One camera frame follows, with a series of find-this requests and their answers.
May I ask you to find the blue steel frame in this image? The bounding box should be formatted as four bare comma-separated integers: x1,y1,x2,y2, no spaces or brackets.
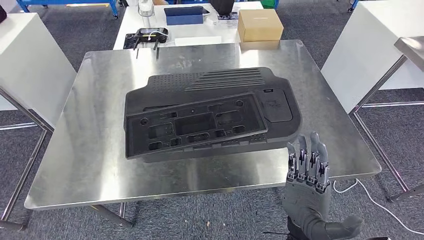
16,0,119,18

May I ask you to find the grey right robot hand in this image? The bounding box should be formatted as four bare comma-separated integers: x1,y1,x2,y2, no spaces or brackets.
282,131,364,240

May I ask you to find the white table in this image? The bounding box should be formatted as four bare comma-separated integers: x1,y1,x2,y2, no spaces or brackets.
113,0,264,51

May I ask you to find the white floor cable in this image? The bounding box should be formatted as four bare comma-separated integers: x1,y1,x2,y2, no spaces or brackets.
332,178,424,236

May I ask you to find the printed paper leaflet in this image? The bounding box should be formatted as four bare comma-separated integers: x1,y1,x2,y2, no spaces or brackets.
216,12,239,21

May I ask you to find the white partition panel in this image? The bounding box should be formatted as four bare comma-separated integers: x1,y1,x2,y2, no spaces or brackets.
320,0,424,115
0,12,78,128

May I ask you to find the stainless steel workbench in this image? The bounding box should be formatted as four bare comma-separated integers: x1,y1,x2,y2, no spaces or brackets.
24,39,382,229
0,87,56,232
349,35,424,204

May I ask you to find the blue tablet case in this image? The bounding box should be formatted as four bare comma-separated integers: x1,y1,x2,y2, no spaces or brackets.
163,5,211,26

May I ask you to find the black handheld controller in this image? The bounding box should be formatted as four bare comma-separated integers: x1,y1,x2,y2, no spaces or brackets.
124,27,169,61

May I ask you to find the black moulded fixture tray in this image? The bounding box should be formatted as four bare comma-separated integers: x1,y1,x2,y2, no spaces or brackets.
123,67,302,164

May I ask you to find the brown cardboard box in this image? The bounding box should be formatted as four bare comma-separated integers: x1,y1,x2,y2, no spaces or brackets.
237,8,285,43

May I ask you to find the black plastic plate bracket part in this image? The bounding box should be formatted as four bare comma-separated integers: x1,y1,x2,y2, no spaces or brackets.
125,92,269,160

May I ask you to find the clear glass jar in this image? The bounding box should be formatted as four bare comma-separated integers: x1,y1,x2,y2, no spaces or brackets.
138,0,156,18

